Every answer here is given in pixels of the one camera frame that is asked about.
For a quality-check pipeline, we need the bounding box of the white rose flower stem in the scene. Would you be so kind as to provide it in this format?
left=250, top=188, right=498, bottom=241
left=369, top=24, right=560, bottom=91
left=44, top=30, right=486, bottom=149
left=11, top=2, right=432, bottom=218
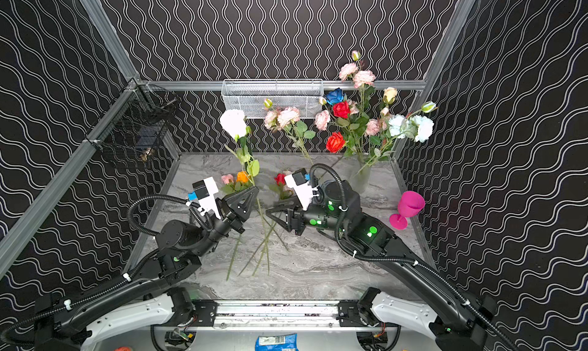
left=218, top=108, right=272, bottom=274

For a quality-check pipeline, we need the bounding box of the pink peony flower stem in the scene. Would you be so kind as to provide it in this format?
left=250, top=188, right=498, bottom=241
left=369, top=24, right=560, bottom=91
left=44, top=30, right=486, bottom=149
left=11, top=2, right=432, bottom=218
left=338, top=50, right=376, bottom=110

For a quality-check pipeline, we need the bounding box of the black wire basket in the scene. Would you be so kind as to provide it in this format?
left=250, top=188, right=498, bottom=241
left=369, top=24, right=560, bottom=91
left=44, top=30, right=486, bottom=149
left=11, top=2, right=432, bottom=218
left=93, top=85, right=180, bottom=170

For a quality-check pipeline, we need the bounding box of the red pink rose stem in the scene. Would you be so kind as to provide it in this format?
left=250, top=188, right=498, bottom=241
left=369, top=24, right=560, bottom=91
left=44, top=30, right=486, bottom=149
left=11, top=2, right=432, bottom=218
left=253, top=170, right=293, bottom=275

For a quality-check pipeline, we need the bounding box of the blue rose flower stem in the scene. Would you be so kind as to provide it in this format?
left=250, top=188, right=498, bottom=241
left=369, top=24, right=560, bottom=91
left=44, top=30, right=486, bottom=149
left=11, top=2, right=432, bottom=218
left=325, top=88, right=347, bottom=106

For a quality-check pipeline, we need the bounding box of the white peony flower stem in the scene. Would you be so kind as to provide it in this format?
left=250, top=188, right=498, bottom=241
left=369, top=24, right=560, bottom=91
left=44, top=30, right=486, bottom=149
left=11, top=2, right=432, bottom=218
left=365, top=102, right=438, bottom=167

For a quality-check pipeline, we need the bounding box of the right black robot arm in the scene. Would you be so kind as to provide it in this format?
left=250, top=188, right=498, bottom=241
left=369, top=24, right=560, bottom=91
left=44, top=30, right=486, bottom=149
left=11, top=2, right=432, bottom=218
left=266, top=164, right=517, bottom=350

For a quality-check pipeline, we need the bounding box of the magenta plastic goblet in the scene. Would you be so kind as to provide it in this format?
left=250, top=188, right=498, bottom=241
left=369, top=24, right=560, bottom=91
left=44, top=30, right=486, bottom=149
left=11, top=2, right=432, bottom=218
left=389, top=190, right=426, bottom=230

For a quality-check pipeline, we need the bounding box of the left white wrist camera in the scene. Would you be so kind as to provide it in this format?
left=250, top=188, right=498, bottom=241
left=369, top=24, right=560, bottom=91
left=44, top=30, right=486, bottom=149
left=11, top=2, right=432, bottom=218
left=188, top=177, right=221, bottom=219

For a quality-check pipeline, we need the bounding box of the blue snack packet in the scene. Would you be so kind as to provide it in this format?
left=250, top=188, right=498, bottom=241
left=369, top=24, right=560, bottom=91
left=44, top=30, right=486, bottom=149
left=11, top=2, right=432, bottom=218
left=255, top=334, right=298, bottom=351

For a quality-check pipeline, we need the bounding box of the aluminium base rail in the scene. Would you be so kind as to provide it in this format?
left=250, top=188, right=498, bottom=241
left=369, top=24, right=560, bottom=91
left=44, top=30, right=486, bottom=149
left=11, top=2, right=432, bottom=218
left=98, top=299, right=465, bottom=330

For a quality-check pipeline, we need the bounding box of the white wire mesh basket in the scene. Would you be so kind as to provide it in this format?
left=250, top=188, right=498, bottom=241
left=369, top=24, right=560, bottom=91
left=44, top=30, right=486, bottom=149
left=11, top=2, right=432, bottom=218
left=221, top=79, right=324, bottom=119

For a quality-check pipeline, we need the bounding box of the orange yellow rose stem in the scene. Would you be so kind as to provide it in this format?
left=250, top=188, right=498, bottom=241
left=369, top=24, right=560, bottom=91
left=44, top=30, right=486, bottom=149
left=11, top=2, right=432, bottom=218
left=221, top=171, right=253, bottom=281

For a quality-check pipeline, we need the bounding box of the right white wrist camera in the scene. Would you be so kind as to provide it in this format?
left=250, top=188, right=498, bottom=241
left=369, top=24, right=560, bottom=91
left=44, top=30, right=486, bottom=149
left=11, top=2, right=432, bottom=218
left=285, top=168, right=319, bottom=210

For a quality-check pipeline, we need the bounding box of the cream rose flower stem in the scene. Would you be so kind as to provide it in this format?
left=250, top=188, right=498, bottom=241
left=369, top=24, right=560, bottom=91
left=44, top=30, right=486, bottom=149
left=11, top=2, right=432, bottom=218
left=382, top=87, right=398, bottom=105

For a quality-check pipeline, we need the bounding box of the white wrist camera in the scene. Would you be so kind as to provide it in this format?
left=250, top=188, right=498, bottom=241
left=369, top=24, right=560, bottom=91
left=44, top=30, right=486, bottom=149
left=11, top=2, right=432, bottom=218
left=188, top=177, right=221, bottom=219
left=285, top=168, right=319, bottom=210

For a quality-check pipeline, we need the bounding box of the frosted clear glass vase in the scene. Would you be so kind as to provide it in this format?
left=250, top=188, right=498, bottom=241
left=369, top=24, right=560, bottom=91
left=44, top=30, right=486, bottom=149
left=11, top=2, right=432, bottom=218
left=348, top=155, right=371, bottom=194

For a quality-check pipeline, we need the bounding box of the pink double flower stem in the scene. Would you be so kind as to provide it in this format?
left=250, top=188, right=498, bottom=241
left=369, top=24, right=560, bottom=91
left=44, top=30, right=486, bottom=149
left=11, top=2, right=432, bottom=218
left=314, top=97, right=331, bottom=132

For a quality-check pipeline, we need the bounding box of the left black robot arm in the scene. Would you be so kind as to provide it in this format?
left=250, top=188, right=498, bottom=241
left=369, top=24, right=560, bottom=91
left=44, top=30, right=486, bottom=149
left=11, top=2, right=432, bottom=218
left=1, top=187, right=259, bottom=350

